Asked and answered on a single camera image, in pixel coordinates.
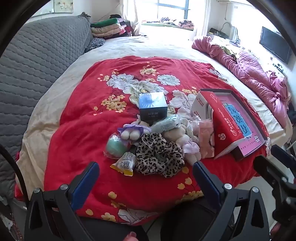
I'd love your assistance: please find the yellow white snack packet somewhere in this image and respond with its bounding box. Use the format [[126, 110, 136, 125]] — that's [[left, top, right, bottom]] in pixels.
[[110, 152, 137, 176]]

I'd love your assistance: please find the pink cloth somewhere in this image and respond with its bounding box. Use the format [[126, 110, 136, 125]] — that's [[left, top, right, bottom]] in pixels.
[[198, 120, 215, 159]]

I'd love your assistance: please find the green ball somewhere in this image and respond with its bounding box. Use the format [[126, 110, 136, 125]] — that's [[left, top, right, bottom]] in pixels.
[[103, 133, 130, 160]]

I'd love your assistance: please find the plush bear pink dress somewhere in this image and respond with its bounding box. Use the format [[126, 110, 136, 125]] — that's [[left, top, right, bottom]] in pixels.
[[162, 116, 201, 166]]

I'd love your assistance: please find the leopard print scrunchie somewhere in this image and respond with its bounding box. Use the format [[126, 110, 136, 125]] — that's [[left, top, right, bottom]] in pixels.
[[135, 133, 185, 178]]

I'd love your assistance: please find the plush bear purple dress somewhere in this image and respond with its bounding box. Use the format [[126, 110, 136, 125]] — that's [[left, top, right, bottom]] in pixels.
[[117, 116, 152, 141]]

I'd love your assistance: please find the green white tissue pack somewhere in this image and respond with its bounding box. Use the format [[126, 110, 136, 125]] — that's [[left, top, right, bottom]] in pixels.
[[151, 114, 181, 133]]

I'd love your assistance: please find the person's hand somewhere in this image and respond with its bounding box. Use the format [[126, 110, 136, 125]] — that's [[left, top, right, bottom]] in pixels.
[[123, 232, 138, 241]]

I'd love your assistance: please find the pink quilted comforter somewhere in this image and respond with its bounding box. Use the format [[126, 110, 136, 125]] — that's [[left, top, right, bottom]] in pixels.
[[192, 36, 290, 128]]

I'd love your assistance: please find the red floral blanket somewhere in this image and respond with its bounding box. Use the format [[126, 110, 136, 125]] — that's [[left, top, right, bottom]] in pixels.
[[15, 56, 270, 225]]

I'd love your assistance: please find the dark blue square box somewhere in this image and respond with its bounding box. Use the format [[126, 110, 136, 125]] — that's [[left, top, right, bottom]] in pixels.
[[138, 92, 168, 126]]

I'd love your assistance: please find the grey quilted headboard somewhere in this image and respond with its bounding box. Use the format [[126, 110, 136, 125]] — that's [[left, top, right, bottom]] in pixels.
[[1, 13, 92, 194]]

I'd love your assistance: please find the dark patterned pillow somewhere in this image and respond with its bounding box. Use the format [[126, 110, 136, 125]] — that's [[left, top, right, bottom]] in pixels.
[[84, 38, 105, 53]]

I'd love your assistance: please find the stack of folded clothes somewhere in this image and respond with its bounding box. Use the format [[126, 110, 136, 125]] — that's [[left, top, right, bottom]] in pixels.
[[90, 15, 134, 40]]

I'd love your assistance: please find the framed floral picture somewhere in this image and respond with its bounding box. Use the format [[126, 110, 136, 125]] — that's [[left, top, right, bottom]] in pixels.
[[54, 0, 74, 14]]

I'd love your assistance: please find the black cable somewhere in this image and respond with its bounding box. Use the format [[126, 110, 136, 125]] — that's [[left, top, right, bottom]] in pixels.
[[0, 143, 30, 209]]

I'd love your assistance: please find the black wall television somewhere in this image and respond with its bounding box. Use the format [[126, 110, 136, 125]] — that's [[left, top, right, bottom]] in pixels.
[[259, 27, 292, 64]]

